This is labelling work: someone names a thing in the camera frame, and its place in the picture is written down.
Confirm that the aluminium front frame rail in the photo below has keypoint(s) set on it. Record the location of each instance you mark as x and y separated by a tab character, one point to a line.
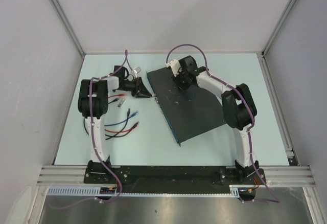
277	176

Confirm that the dark network switch box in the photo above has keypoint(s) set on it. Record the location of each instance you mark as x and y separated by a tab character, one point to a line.
188	113

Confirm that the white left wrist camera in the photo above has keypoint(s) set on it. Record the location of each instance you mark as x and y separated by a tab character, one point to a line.
135	72

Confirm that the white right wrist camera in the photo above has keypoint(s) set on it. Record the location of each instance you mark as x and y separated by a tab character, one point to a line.
174	66

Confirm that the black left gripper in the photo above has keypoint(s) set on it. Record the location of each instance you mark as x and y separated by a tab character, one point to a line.
140	91

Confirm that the small clear connector plug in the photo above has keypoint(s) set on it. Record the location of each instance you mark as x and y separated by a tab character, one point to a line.
121	102

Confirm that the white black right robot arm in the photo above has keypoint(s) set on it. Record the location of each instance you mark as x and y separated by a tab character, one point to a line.
238	106

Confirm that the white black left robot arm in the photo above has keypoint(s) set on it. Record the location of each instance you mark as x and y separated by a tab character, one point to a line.
93	105

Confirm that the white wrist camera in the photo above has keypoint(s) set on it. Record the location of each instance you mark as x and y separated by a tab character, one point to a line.
174	66
135	72

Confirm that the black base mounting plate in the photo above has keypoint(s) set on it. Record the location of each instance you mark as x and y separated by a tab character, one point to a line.
173	176

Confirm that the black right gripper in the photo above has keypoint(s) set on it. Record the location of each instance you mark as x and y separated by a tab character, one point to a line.
176	79

